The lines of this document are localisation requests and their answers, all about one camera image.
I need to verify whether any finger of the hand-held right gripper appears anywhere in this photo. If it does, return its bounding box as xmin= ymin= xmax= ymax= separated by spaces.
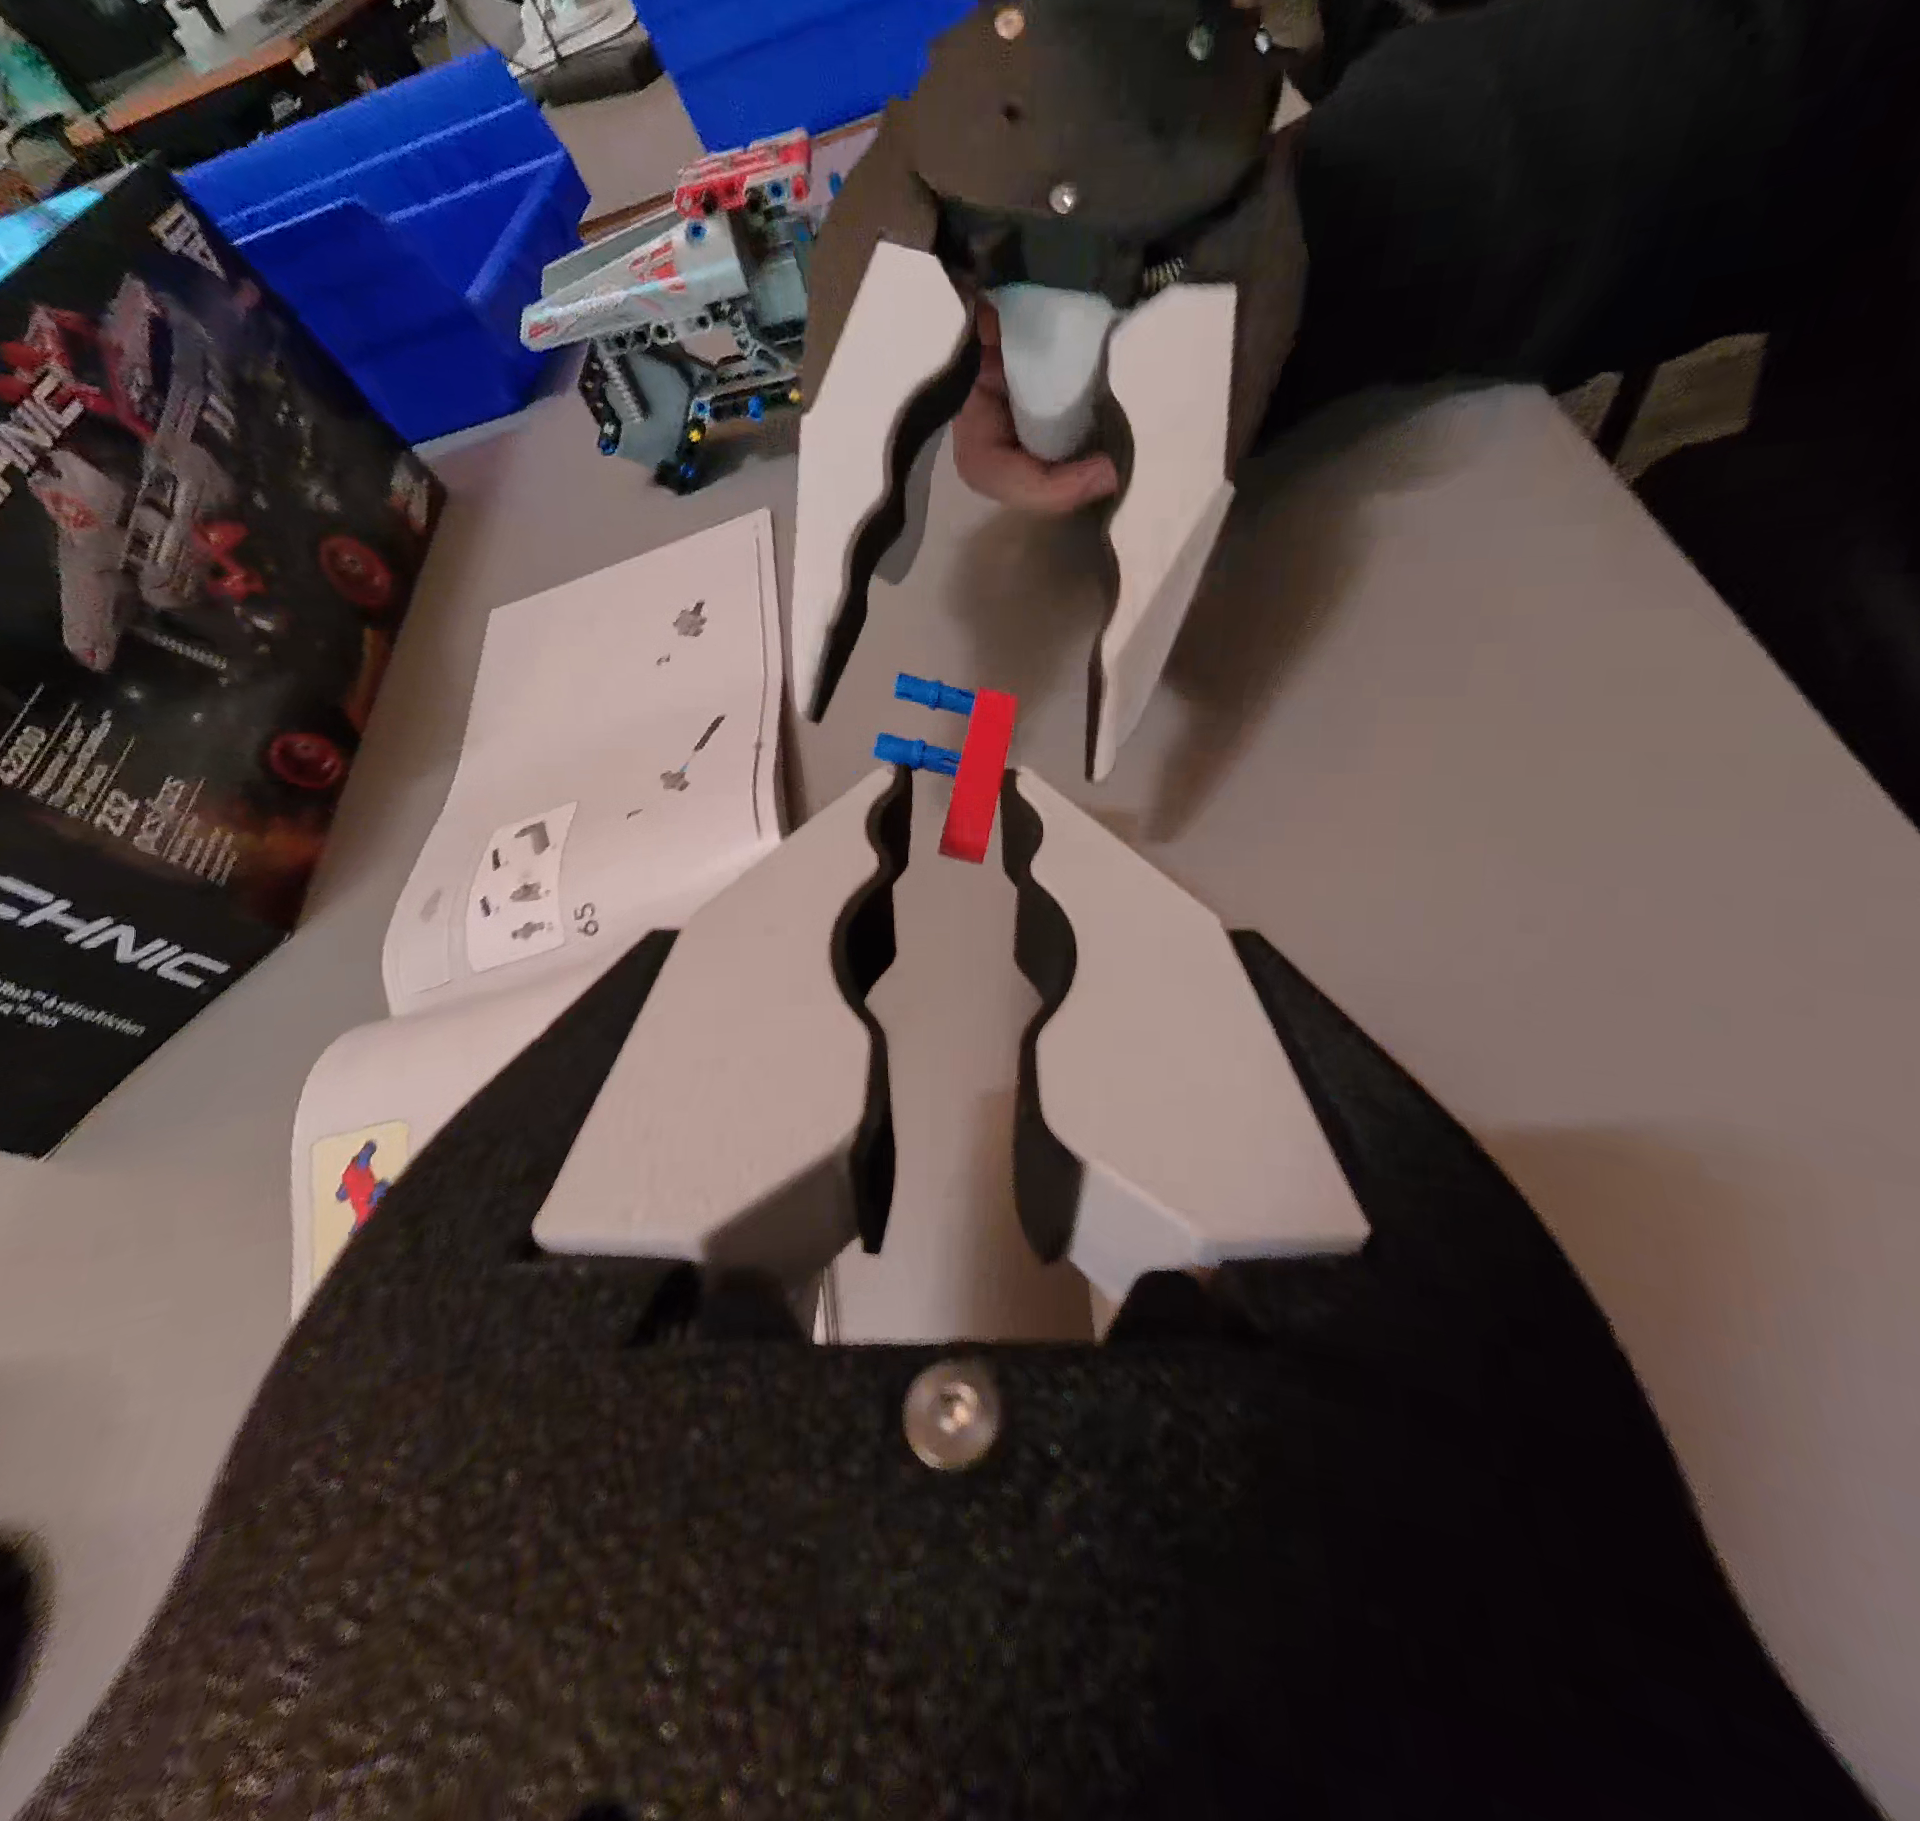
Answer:
xmin=790 ymin=239 xmax=980 ymax=723
xmin=1080 ymin=292 xmax=1242 ymax=788

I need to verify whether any red toy beam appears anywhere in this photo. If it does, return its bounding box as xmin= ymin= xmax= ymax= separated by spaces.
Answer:
xmin=939 ymin=690 xmax=1020 ymax=864

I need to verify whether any wooden table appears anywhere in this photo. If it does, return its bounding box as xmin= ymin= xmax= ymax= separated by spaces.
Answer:
xmin=66 ymin=0 xmax=424 ymax=150

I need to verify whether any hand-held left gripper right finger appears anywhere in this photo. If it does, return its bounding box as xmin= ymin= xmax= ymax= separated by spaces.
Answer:
xmin=1002 ymin=767 xmax=1373 ymax=1301

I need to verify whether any part-built toy truck model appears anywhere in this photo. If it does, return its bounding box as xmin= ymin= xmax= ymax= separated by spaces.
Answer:
xmin=519 ymin=128 xmax=844 ymax=496

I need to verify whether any black toy set box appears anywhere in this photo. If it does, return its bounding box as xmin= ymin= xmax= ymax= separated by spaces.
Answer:
xmin=0 ymin=163 xmax=450 ymax=1158

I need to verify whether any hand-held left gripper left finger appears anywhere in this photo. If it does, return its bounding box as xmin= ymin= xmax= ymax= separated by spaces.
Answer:
xmin=531 ymin=763 xmax=918 ymax=1260

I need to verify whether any open instruction booklet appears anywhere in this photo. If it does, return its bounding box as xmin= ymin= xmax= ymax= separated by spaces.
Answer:
xmin=289 ymin=508 xmax=795 ymax=1329

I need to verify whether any grey desk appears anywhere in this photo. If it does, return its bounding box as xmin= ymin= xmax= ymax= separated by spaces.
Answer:
xmin=0 ymin=97 xmax=1920 ymax=1794

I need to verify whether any person's right hand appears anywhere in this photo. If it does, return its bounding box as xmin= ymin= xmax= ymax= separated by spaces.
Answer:
xmin=950 ymin=327 xmax=1130 ymax=511

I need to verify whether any blue plastic bin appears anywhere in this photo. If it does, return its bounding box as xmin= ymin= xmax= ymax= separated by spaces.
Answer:
xmin=176 ymin=46 xmax=591 ymax=448
xmin=618 ymin=0 xmax=1040 ymax=183

